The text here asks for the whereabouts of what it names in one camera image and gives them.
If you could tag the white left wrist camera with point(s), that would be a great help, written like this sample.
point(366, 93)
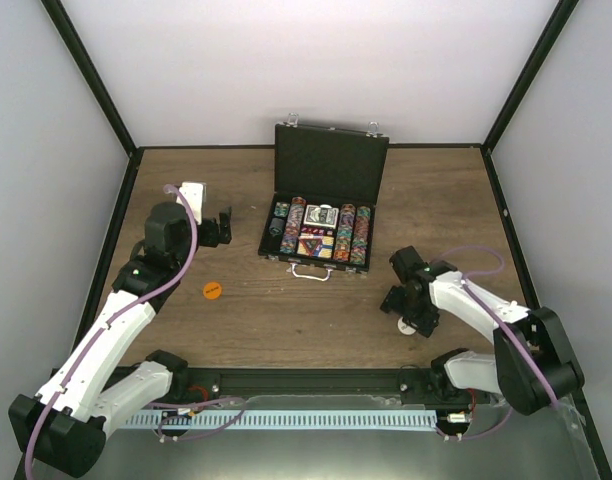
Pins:
point(194, 193)

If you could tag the black poker chip case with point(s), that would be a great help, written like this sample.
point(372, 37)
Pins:
point(325, 165)

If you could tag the white dealer button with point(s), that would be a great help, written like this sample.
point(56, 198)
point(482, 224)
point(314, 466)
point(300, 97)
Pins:
point(405, 329)

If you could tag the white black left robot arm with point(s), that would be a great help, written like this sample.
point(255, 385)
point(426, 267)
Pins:
point(68, 421)

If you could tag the poker chip row right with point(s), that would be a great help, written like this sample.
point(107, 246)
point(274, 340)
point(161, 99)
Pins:
point(360, 236)

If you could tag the light blue slotted cable duct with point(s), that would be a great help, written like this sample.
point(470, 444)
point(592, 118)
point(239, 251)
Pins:
point(382, 420)

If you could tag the short poker chip stack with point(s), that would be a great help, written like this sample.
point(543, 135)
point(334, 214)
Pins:
point(281, 209)

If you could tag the blue white card deck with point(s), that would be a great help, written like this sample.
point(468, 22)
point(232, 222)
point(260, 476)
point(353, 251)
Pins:
point(315, 216)

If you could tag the red dice row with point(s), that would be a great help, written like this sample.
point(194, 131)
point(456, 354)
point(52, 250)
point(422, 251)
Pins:
point(316, 231)

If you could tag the red black triangular token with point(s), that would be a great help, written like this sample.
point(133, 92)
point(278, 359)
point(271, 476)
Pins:
point(309, 246)

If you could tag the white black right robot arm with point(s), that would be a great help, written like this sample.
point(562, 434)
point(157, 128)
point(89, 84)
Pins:
point(533, 364)

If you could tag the black front mounting rail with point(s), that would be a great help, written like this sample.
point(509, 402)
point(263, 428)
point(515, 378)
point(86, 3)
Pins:
point(415, 386)

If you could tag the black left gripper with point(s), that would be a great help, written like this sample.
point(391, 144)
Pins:
point(225, 229)

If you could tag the black round cup in case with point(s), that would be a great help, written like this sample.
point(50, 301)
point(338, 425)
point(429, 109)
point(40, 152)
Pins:
point(276, 226)

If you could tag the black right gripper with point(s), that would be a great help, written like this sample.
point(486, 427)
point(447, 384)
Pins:
point(424, 325)

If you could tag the tall poker chip row left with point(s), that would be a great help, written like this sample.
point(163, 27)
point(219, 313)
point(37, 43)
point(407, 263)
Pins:
point(292, 225)

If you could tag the orange round button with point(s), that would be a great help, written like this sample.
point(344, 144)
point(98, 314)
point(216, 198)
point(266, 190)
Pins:
point(212, 290)

